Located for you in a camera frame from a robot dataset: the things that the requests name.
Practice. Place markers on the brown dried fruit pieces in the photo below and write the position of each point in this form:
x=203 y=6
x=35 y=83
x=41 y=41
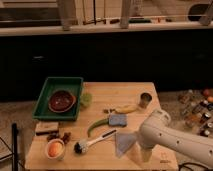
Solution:
x=65 y=137

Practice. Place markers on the black stand pole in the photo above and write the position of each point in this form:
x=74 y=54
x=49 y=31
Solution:
x=14 y=147

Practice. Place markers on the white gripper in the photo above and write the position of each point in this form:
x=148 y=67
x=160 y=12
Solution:
x=146 y=150

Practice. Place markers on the yellow banana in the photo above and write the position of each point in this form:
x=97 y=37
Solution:
x=125 y=109

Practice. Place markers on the green plastic tray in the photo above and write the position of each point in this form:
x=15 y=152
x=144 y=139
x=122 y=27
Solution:
x=52 y=84

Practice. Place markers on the light green plastic cup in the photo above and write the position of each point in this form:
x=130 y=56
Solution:
x=86 y=99

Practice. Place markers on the white dish brush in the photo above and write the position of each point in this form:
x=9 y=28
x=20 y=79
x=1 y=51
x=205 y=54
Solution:
x=82 y=146

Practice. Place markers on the dark red bowl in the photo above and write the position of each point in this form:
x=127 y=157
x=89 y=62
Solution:
x=61 y=101

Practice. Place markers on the metal cup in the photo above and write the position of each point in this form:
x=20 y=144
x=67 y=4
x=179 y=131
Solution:
x=145 y=99

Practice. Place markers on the grey blue towel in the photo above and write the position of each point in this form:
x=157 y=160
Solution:
x=123 y=142

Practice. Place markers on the spice bottle rack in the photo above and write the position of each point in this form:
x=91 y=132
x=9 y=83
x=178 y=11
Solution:
x=197 y=111

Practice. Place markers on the blue sponge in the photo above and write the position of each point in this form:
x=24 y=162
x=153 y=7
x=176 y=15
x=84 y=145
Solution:
x=117 y=120

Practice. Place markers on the small wooden block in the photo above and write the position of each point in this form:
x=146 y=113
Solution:
x=43 y=128

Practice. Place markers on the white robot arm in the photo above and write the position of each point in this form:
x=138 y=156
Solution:
x=155 y=130

